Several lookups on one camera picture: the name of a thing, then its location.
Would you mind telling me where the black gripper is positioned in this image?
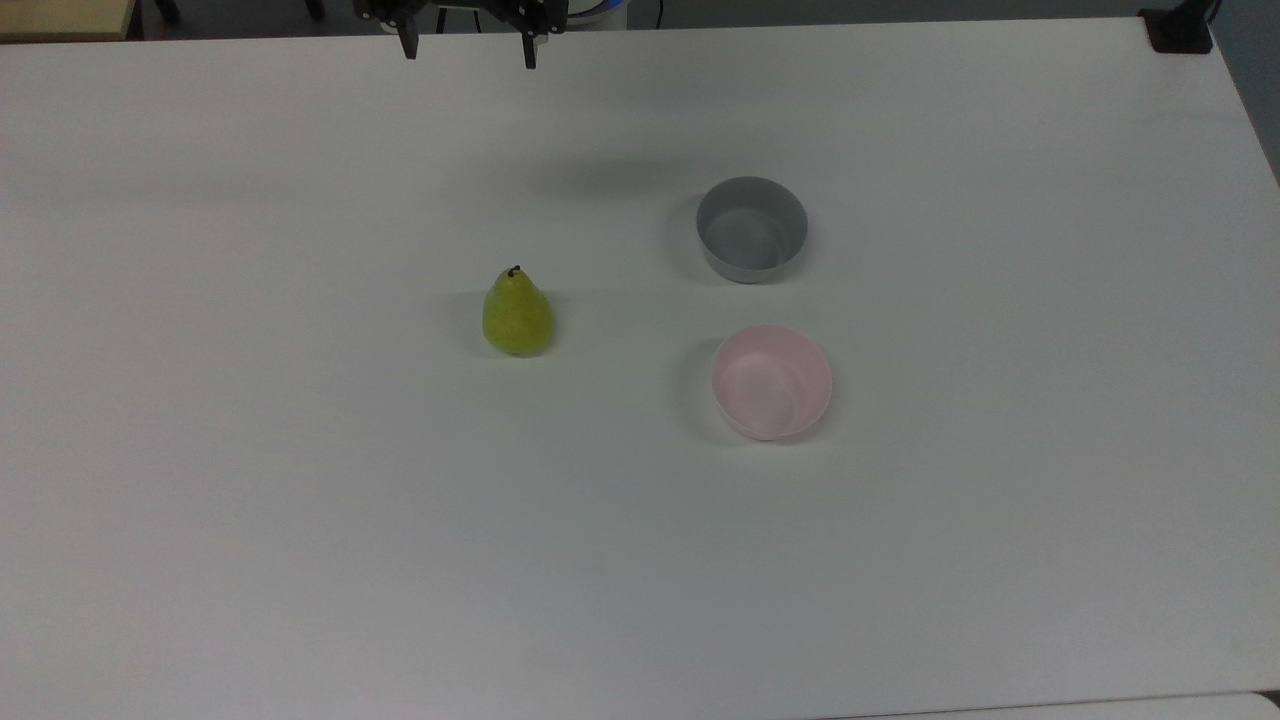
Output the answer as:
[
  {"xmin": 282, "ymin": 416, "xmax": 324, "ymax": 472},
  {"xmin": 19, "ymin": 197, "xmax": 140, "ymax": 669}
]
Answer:
[{"xmin": 355, "ymin": 0, "xmax": 567, "ymax": 70}]

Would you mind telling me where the green pear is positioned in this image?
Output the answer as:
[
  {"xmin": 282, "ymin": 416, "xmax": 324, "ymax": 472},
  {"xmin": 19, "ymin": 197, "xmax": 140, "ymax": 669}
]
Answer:
[{"xmin": 482, "ymin": 265, "xmax": 554, "ymax": 357}]

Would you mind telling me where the grey plastic bowl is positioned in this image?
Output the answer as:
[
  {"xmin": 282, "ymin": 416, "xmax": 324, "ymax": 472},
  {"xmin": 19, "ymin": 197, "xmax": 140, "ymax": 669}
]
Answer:
[{"xmin": 696, "ymin": 176, "xmax": 809, "ymax": 285}]

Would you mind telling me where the pink plastic bowl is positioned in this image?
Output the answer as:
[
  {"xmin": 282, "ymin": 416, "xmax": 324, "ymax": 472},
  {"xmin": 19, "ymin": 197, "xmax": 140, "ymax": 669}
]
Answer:
[{"xmin": 711, "ymin": 324, "xmax": 834, "ymax": 442}]

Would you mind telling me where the light wooden table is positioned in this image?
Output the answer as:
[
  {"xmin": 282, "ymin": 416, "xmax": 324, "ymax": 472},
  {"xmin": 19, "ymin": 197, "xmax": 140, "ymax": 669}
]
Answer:
[{"xmin": 0, "ymin": 0, "xmax": 138, "ymax": 43}]

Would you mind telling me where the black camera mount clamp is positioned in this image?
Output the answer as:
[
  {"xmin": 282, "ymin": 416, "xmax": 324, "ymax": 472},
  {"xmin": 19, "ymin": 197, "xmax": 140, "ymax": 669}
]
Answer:
[{"xmin": 1139, "ymin": 0, "xmax": 1219, "ymax": 54}]

